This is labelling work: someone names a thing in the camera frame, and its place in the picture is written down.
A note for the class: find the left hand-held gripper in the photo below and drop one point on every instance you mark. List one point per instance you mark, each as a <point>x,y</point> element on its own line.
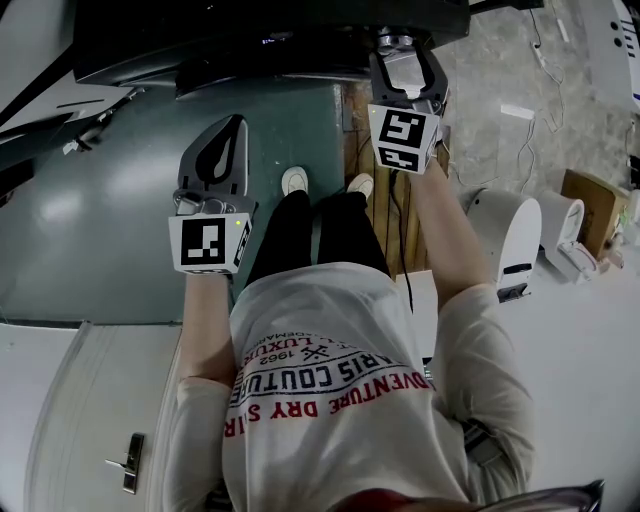
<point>200,245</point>

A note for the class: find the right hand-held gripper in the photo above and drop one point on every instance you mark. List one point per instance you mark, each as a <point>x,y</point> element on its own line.
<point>400,132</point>

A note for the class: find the shiny metal cylindrical part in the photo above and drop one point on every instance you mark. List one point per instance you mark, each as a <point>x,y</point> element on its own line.
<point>395,41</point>

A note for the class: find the person's right forearm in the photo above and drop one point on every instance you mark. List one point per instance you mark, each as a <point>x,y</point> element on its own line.
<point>445,225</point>

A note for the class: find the person's left forearm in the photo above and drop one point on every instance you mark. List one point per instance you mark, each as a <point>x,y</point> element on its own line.
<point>205,320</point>

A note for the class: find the person's left white shoe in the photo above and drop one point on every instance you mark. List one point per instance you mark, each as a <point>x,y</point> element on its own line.
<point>295,180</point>

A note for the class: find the person's white shoe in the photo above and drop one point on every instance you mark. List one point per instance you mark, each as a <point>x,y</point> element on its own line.
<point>360,186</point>
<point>295,180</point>

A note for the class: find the person's black trousers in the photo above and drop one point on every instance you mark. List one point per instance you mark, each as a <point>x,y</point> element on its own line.
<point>290,235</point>

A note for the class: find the person's right white shoe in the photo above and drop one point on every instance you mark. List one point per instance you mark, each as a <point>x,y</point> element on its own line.
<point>360,186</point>

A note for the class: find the wooden plank platform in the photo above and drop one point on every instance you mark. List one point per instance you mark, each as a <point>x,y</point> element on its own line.
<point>382,200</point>

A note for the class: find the white power strip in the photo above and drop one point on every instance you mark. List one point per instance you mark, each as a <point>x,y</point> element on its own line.
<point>539,55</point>

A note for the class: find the white rounded appliance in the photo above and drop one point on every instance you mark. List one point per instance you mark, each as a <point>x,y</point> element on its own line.
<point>520,230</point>

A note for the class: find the printed cardboard box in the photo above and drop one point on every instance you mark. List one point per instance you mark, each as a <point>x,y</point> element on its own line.
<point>590,200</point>

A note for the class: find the white door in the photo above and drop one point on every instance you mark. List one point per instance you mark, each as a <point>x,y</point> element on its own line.
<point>100,400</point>

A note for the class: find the person's white printed shirt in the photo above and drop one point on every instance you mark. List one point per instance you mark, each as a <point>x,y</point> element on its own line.
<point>325,435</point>

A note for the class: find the person's eyeglasses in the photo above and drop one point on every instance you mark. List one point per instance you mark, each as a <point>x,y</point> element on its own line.
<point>550,500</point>

